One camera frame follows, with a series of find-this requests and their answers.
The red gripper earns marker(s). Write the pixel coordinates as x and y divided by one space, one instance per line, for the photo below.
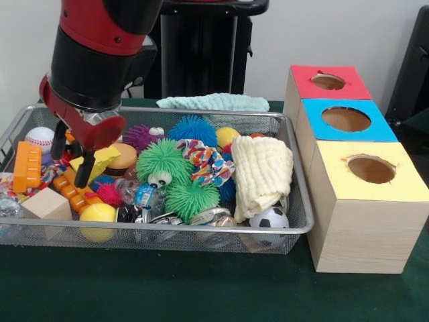
94 131

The yellow toy cheese wedge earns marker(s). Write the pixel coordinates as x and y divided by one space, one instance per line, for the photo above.
104 163

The multicoloured patterned cloth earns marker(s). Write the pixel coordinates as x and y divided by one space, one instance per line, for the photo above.
209 163

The cream waffle cloth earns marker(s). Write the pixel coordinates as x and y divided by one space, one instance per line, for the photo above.
261 174

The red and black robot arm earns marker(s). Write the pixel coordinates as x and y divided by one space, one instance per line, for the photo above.
100 60

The clear mesh bin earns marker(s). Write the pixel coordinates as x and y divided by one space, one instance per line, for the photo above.
167 239

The wooden box with three holes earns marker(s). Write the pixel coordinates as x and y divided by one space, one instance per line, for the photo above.
365 221

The white baseball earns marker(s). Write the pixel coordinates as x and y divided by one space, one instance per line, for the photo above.
39 136

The orange toy building block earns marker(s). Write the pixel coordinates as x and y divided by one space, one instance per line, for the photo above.
27 166

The plain wooden cube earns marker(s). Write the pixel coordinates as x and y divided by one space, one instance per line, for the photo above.
47 204

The yellow tennis ball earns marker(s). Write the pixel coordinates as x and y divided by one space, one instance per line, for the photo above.
98 213

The green spiky ball with face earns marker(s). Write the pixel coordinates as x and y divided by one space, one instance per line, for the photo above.
163 162

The blue spiky ball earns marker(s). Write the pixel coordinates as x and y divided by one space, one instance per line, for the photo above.
192 129

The mint green cloth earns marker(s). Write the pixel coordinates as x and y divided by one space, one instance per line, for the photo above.
214 101

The dark green tablecloth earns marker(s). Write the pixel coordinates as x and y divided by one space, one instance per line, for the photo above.
201 288

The small soccer ball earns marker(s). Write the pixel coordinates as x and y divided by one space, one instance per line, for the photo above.
269 218

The black chair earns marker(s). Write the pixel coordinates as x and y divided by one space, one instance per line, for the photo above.
414 74

